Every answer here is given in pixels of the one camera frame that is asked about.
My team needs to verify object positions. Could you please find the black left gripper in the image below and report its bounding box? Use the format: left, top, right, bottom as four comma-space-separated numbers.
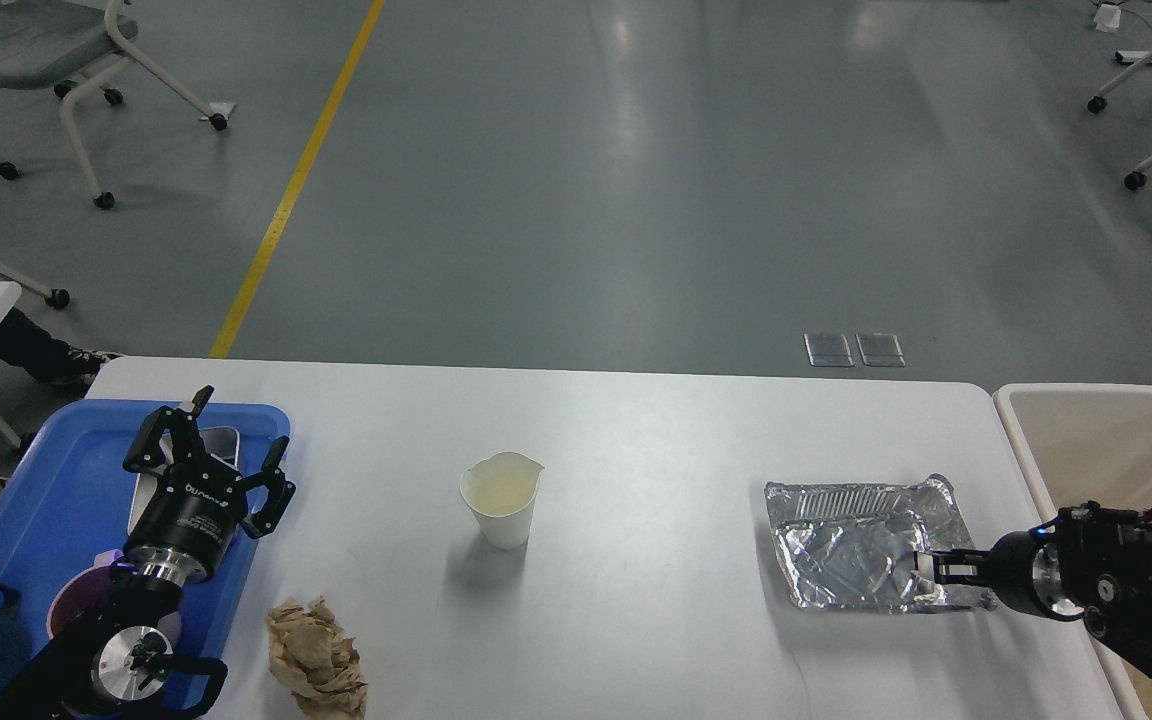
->
123, 386, 296, 585

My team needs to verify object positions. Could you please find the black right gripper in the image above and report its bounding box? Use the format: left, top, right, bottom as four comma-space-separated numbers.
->
915, 530, 1085, 623

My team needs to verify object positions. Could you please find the stainless steel rectangular container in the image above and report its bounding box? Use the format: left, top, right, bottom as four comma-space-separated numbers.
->
126, 427, 241, 535

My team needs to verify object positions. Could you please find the aluminium foil tray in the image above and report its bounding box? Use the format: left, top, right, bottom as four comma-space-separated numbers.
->
764, 473, 998, 615

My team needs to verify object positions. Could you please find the pink ribbed mug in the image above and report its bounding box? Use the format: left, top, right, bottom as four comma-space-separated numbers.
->
44, 550, 183, 646

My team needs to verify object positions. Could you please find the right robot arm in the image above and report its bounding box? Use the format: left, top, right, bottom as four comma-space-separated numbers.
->
916, 501, 1152, 680

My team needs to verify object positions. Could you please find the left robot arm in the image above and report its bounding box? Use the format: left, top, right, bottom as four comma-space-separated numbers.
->
0, 386, 296, 719

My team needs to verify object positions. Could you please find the crumpled brown paper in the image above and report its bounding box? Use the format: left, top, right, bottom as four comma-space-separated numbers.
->
265, 596, 369, 719

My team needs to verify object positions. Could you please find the right floor outlet cover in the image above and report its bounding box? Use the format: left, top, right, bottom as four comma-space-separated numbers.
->
855, 333, 908, 367

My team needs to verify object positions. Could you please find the floor outlet cover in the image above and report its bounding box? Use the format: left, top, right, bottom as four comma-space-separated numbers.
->
803, 333, 855, 367
855, 333, 908, 367

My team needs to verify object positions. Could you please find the left floor outlet cover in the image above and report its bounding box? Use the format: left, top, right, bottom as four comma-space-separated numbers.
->
803, 333, 855, 367

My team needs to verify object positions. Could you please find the person in beige sweater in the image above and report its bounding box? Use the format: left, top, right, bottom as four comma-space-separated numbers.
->
0, 306, 123, 391

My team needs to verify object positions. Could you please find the white paper cup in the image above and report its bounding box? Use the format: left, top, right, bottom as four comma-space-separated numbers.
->
460, 452, 545, 551

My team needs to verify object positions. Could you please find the grey office chair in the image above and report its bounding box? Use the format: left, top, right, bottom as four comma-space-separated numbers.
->
0, 1, 229, 210

